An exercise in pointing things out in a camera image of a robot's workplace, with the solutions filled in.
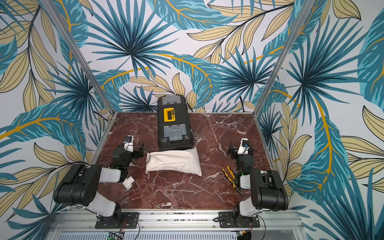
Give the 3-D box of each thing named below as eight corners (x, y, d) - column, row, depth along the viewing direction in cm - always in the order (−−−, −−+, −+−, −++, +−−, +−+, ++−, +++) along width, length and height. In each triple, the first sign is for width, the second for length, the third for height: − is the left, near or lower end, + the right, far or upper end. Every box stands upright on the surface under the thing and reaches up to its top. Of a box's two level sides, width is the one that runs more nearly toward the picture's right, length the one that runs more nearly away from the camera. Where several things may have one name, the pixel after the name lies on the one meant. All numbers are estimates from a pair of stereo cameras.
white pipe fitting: (122, 187, 86) (120, 185, 83) (130, 176, 89) (128, 174, 86) (129, 190, 84) (127, 188, 81) (136, 180, 88) (134, 177, 85)
